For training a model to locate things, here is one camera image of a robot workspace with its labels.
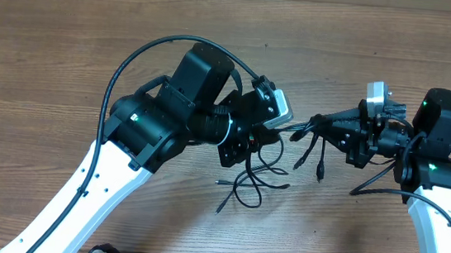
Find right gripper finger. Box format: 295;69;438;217
312;114;361;153
324;108;360;121

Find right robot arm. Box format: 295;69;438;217
306;81;451;253

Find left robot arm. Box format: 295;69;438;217
2;36;292;253

